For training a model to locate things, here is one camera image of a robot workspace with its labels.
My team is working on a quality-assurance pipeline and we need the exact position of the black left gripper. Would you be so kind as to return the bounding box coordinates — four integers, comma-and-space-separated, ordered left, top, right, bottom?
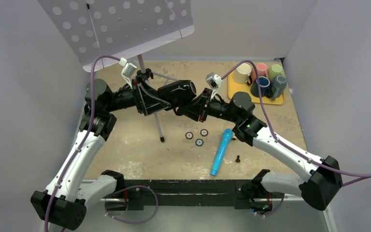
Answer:
104, 75, 170, 116

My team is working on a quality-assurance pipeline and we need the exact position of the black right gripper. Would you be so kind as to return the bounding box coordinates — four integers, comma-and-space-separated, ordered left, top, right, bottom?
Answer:
178, 88, 241, 124

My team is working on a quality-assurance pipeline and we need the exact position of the cream ceramic mug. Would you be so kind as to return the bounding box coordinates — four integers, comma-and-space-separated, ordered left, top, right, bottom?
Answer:
232, 63, 252, 85

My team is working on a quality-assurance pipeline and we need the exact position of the dark blue ceramic mug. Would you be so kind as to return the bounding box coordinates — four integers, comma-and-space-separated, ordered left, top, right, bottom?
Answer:
250, 76, 271, 98

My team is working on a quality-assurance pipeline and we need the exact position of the pink ceramic mug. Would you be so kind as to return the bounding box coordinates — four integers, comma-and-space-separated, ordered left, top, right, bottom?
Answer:
251, 62, 268, 80

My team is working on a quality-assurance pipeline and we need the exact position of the grey ceramic mug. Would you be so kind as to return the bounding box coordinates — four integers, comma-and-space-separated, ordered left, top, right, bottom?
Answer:
271, 75, 287, 101

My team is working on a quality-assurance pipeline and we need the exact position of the light green ceramic mug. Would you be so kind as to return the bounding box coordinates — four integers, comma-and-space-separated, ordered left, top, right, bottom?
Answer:
268, 64, 285, 80

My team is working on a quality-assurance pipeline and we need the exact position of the black ceramic mug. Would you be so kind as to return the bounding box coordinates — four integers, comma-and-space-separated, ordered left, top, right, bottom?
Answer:
157, 80, 197, 111

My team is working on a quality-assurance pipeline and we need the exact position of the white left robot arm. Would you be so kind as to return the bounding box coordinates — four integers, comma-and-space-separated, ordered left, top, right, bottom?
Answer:
30, 76, 178, 232

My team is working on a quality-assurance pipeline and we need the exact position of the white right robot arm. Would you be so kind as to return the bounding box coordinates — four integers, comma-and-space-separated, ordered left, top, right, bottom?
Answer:
174, 88, 343, 211

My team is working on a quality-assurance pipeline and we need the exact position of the round token upper right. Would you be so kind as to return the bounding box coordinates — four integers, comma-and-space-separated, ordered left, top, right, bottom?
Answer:
200, 129, 208, 137

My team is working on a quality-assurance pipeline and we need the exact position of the round token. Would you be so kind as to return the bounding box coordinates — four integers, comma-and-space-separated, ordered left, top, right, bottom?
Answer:
185, 132, 194, 140
200, 129, 208, 137
195, 138, 204, 147

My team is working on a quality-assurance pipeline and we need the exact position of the round token left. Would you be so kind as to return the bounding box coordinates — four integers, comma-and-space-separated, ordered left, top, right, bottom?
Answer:
185, 132, 194, 140

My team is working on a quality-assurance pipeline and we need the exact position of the round token lower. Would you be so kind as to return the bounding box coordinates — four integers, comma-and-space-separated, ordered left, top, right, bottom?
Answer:
195, 138, 204, 147

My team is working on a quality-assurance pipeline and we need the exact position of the blue toy microphone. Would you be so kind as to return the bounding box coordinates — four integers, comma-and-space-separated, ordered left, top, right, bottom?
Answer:
210, 129, 233, 176

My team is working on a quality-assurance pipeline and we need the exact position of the yellow plastic tray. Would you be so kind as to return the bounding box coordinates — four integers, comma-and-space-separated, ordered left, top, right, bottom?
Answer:
227, 70, 285, 105

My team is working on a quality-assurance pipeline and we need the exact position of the white perforated music stand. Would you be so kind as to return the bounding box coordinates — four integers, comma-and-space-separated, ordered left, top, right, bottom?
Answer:
38, 0, 195, 143

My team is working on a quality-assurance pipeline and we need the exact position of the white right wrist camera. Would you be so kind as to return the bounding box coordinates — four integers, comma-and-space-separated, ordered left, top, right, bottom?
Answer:
205, 72, 223, 99

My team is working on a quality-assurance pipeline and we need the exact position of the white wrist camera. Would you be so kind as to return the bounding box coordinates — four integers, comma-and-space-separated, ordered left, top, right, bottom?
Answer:
119, 58, 137, 89
205, 72, 223, 99

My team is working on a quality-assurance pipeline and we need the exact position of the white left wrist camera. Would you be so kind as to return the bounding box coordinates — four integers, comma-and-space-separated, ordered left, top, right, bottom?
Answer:
119, 58, 137, 89

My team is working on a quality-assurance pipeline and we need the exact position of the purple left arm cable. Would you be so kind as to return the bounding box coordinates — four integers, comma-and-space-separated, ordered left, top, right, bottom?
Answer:
44, 55, 124, 232

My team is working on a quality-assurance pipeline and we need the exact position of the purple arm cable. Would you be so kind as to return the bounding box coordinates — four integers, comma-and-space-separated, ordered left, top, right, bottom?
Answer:
220, 59, 371, 187
44, 55, 124, 232

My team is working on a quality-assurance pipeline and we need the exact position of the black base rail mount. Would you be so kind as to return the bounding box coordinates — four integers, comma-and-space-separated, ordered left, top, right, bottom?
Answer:
103, 179, 284, 215

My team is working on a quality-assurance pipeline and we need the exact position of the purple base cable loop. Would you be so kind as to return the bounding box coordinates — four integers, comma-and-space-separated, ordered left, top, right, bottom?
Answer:
104, 184, 159, 225

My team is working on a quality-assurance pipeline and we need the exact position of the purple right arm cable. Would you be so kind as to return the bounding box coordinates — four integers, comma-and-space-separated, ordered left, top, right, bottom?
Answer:
220, 59, 371, 187

